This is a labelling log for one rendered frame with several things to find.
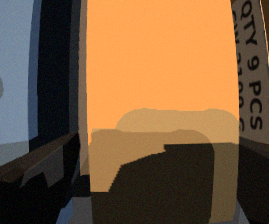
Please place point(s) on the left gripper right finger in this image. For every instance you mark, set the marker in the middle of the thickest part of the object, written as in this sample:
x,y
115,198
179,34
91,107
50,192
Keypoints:
x,y
253,180

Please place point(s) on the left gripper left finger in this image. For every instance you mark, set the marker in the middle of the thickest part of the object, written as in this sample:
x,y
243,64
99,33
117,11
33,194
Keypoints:
x,y
33,187

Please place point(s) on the orange cardboard box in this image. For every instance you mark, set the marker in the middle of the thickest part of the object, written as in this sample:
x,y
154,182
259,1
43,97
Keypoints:
x,y
162,111
251,28

